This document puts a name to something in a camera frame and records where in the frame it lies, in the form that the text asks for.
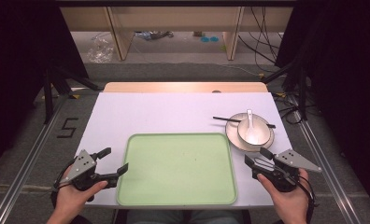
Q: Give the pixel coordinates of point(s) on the person's right hand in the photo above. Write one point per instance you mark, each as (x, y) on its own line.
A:
(287, 199)

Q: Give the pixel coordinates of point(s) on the black curtain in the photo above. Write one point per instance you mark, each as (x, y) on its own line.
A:
(345, 77)
(15, 62)

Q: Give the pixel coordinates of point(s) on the white plate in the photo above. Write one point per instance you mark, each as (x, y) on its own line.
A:
(233, 133)

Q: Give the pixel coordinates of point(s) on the person's left hand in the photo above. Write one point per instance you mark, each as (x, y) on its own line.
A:
(72, 197)

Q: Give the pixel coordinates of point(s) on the aluminium floor rail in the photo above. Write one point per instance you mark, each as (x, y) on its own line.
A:
(33, 149)
(323, 155)

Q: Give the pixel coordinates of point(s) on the white bowl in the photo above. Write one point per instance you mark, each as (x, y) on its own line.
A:
(254, 133)

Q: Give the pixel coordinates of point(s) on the wooden table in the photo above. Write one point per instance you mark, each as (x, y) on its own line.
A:
(173, 87)

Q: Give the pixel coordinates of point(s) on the white table cover board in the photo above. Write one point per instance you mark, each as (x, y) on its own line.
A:
(161, 115)

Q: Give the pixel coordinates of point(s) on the black chopstick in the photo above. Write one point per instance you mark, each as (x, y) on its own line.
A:
(226, 118)

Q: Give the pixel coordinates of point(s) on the blue round discs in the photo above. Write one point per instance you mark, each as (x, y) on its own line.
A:
(209, 39)

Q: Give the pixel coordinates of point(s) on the clear plastic bag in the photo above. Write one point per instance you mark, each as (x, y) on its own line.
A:
(100, 49)

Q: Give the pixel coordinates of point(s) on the black metal stand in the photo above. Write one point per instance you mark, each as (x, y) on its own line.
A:
(302, 90)
(49, 93)

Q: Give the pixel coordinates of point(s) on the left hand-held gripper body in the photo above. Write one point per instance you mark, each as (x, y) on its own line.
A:
(80, 166)

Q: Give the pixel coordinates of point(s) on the light green tray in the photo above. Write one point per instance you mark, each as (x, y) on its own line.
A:
(177, 169)

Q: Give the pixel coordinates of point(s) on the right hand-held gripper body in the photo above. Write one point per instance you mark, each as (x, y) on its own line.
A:
(286, 169)

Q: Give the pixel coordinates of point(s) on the white ceramic spoon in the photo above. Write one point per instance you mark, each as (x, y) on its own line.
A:
(250, 124)

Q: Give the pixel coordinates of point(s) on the light wooden desk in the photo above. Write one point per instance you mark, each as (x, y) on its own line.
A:
(173, 18)

